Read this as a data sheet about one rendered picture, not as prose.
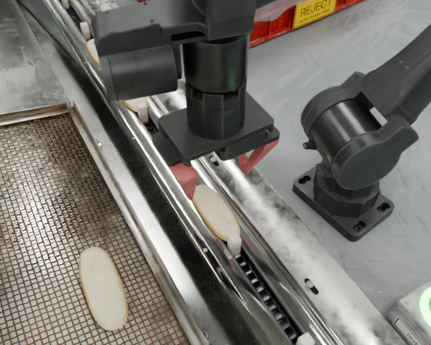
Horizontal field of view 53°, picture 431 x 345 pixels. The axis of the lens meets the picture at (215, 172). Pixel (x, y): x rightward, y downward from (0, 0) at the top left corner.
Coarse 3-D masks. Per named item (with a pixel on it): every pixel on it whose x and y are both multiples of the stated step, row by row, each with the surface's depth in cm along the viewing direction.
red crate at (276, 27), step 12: (144, 0) 96; (348, 0) 97; (360, 0) 98; (288, 12) 88; (264, 24) 86; (276, 24) 88; (288, 24) 89; (252, 36) 86; (264, 36) 87; (276, 36) 90
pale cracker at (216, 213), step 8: (200, 192) 58; (208, 192) 58; (216, 192) 58; (200, 200) 57; (208, 200) 57; (216, 200) 57; (200, 208) 56; (208, 208) 56; (216, 208) 56; (224, 208) 56; (208, 216) 55; (216, 216) 55; (224, 216) 55; (232, 216) 55; (208, 224) 55; (216, 224) 54; (224, 224) 54; (232, 224) 55; (216, 232) 54; (224, 232) 54; (232, 232) 54; (224, 240) 54
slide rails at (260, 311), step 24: (72, 0) 94; (72, 24) 88; (96, 72) 77; (144, 144) 65; (168, 168) 62; (192, 216) 56; (216, 240) 54; (264, 264) 52; (240, 288) 50; (288, 288) 50; (264, 312) 48; (288, 312) 48; (312, 336) 46
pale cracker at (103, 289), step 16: (80, 256) 46; (96, 256) 46; (80, 272) 45; (96, 272) 44; (112, 272) 45; (96, 288) 43; (112, 288) 43; (96, 304) 42; (112, 304) 42; (96, 320) 41; (112, 320) 41
